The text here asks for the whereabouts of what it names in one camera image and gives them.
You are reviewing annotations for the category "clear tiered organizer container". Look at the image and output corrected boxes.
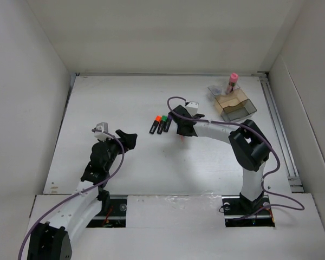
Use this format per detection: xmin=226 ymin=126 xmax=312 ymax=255
xmin=207 ymin=80 xmax=257 ymax=122

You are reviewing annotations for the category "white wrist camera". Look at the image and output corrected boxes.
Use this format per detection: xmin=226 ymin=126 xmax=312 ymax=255
xmin=92 ymin=122 xmax=108 ymax=141
xmin=185 ymin=101 xmax=199 ymax=117

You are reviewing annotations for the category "pink capped glue stick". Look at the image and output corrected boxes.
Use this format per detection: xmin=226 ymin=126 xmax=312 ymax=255
xmin=225 ymin=73 xmax=239 ymax=94

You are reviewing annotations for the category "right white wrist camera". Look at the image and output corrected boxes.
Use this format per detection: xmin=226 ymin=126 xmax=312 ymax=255
xmin=185 ymin=101 xmax=199 ymax=117

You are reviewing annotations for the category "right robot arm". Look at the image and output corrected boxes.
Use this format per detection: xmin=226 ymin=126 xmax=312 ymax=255
xmin=169 ymin=105 xmax=270 ymax=213

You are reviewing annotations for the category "green capped highlighter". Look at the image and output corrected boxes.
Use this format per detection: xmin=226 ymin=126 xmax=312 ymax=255
xmin=157 ymin=115 xmax=167 ymax=134

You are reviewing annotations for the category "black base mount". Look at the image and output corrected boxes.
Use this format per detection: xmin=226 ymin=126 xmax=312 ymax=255
xmin=218 ymin=197 xmax=275 ymax=228
xmin=87 ymin=198 xmax=127 ymax=228

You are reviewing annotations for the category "aluminium rail right side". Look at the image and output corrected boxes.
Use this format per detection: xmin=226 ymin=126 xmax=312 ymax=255
xmin=258 ymin=73 xmax=304 ymax=193

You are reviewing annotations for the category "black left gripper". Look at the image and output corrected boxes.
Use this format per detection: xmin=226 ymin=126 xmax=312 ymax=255
xmin=98 ymin=130 xmax=135 ymax=171

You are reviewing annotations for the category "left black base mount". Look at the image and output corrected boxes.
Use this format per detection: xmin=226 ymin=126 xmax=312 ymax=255
xmin=87 ymin=198 xmax=127 ymax=228

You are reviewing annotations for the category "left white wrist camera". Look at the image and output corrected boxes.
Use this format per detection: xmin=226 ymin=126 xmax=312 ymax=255
xmin=92 ymin=122 xmax=108 ymax=141

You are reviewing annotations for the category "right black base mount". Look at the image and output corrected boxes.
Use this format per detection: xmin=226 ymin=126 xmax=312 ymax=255
xmin=218 ymin=197 xmax=275 ymax=228

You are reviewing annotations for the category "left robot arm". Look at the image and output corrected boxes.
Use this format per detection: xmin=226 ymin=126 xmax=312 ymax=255
xmin=25 ymin=127 xmax=138 ymax=259

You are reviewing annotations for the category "purple capped highlighter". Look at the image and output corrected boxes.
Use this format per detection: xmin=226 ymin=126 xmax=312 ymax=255
xmin=163 ymin=115 xmax=172 ymax=133

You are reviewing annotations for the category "orange capped highlighter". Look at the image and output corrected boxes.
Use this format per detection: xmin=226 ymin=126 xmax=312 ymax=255
xmin=149 ymin=115 xmax=162 ymax=134

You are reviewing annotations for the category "clear jar of clips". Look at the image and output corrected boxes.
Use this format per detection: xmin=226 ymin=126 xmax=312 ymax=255
xmin=209 ymin=86 xmax=222 ymax=95

